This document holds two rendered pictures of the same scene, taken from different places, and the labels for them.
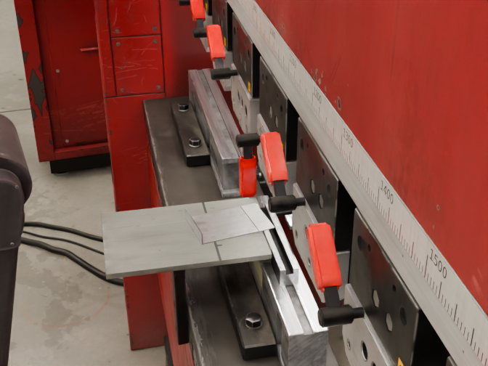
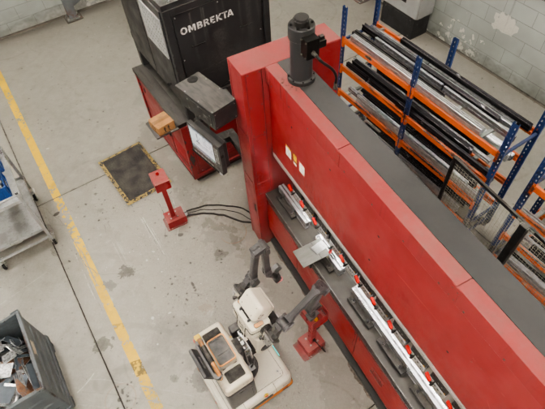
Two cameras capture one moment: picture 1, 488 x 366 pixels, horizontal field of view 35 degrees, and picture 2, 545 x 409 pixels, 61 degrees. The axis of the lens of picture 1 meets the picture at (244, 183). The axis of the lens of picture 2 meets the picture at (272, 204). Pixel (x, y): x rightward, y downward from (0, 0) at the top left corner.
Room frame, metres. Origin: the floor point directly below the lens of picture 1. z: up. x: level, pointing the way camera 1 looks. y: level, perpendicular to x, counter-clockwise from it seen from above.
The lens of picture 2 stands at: (-0.80, 0.84, 4.38)
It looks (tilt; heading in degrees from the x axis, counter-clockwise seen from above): 53 degrees down; 347
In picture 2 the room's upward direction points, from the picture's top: 5 degrees counter-clockwise
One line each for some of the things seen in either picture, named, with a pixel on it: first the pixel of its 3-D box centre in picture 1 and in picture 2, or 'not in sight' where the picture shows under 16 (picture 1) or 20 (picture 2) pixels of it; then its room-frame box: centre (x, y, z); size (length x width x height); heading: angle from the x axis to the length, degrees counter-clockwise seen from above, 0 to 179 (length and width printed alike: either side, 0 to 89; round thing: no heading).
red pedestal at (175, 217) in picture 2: not in sight; (167, 199); (2.52, 1.24, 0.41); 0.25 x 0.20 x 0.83; 101
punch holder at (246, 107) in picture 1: (266, 75); (325, 226); (1.12, -0.04, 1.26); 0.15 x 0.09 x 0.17; 11
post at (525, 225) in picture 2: not in sight; (475, 297); (0.29, -0.97, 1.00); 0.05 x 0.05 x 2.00; 11
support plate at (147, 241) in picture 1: (183, 235); (311, 252); (1.07, 0.10, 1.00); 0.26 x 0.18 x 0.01; 101
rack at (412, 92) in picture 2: not in sight; (418, 118); (2.34, -1.58, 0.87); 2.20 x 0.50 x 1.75; 17
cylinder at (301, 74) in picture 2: not in sight; (310, 53); (1.64, -0.06, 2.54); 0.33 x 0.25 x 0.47; 11
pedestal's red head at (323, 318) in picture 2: not in sight; (313, 312); (0.66, 0.23, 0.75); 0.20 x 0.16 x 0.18; 18
